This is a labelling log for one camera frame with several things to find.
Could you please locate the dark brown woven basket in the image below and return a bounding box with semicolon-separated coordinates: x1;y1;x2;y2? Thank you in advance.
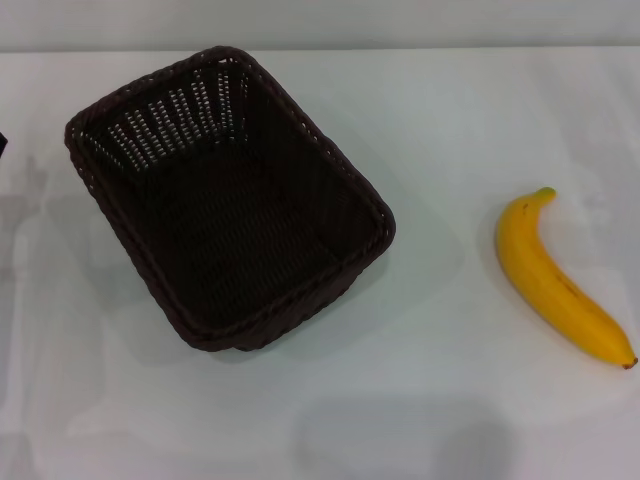
63;45;397;353

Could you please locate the yellow banana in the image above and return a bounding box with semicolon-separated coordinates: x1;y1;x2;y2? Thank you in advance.
494;186;640;372

